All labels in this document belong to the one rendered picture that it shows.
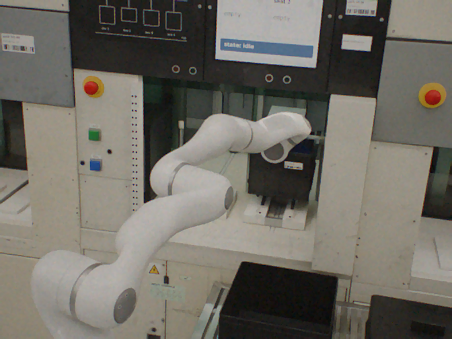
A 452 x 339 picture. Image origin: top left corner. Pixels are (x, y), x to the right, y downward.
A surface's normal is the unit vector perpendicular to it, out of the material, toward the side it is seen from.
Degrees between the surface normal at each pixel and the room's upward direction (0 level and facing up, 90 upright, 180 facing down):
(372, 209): 90
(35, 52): 90
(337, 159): 90
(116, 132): 90
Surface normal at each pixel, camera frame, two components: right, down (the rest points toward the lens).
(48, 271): -0.38, -0.40
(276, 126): 0.16, -0.40
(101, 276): -0.07, -0.77
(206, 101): -0.21, 0.36
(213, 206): 0.37, 0.45
